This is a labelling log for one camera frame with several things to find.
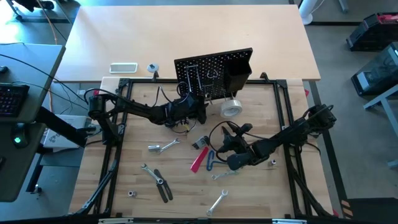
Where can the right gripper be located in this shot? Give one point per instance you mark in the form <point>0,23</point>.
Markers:
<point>245,149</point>

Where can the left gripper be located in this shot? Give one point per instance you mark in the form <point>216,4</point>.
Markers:
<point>185,112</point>

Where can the grey hex key set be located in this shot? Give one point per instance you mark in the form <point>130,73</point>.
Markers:
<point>200,142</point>

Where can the white tape roll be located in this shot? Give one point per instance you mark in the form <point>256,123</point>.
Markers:
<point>228,112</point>

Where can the chrome combination wrench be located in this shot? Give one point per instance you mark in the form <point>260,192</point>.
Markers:
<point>225,174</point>
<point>169,145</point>
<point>152,174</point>
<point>216,203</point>

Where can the red utility knife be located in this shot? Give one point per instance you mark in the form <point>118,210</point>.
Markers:
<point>199,160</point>

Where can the long chrome socket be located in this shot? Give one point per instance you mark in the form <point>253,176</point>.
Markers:
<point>154,148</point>

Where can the black pliers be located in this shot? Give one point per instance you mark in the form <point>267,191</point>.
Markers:
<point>164,189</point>

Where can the small chrome socket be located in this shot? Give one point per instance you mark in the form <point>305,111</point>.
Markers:
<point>132,193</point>
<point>272,162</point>

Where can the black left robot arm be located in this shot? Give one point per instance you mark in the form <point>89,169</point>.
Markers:
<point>136,109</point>

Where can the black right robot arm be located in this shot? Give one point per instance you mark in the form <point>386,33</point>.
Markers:
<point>289,133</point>

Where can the clear black safety glasses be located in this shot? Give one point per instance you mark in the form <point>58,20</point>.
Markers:
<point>178,130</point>

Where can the chrome loop pegboard hook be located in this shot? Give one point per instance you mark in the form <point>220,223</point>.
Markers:
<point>207,74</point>

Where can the black pegboard bin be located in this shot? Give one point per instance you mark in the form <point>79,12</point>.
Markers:
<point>237,73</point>

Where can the black metal pegboard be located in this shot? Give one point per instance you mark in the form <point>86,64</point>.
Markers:
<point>214,57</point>

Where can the small round grey object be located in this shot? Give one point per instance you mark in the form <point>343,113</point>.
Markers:
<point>153,67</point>

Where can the large light wooden desk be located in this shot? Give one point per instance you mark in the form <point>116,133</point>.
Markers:
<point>186,31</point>

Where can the white rectangular tray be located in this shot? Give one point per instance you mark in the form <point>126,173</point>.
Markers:
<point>123,68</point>

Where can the black desk support beam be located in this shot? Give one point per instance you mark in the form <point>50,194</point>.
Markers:
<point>62,127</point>

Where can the white cylindrical stand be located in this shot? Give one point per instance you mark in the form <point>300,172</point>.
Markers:
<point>308,12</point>

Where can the white cardboard box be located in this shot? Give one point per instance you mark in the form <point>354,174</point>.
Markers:
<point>62,133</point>

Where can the grey metal table leg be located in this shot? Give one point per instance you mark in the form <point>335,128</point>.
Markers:
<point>388,109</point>

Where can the grey desk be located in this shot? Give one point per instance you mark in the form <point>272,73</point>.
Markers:
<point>31,62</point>

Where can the black computer mouse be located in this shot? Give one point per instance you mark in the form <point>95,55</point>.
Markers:
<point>19,137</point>

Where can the black crate with red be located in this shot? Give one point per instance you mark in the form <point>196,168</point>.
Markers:
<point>373,31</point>

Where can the black keyboard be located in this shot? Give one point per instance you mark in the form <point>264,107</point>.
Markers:
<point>12,99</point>

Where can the black office chair base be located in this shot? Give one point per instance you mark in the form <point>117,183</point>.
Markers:
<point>31,3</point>

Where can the dark glass enclosure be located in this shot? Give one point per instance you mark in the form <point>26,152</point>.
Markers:
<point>379,74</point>

